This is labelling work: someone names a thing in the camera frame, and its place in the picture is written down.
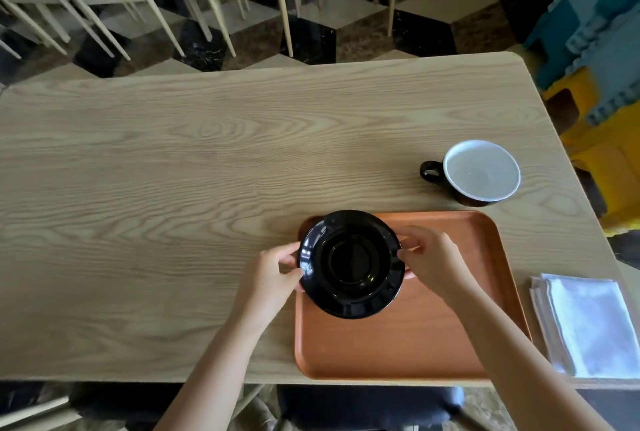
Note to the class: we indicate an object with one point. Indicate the person's right hand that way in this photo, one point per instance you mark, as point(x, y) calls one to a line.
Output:
point(435, 260)

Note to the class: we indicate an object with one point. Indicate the person's left hand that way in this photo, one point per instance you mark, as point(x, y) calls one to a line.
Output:
point(262, 280)

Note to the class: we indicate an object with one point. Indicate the person's right thumb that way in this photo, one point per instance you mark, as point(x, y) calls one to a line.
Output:
point(412, 245)

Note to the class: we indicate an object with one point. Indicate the person's left thumb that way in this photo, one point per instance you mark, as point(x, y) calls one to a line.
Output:
point(297, 275)

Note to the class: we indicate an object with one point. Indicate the black saucer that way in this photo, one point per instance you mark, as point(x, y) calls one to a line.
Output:
point(350, 265)

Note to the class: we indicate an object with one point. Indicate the person's right forearm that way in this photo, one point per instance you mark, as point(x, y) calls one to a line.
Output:
point(520, 360)

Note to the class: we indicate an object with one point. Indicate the person's left forearm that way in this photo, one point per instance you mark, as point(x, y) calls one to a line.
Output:
point(210, 370)

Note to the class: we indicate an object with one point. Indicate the orange tray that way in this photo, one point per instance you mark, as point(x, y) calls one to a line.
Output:
point(425, 335)

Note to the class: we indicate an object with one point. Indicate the black cup with white inside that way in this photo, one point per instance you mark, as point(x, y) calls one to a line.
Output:
point(480, 173)

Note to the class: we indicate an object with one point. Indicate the stack of white napkins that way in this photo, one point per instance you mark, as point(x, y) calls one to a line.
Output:
point(582, 325)

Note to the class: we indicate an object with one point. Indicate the yellow foam puzzle mat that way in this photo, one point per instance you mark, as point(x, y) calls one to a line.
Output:
point(607, 160)

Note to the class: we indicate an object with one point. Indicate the grey-blue foam puzzle mat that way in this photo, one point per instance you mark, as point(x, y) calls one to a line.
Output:
point(612, 65)

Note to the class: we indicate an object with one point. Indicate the teal foam puzzle mat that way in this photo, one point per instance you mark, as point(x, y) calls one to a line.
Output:
point(565, 20)

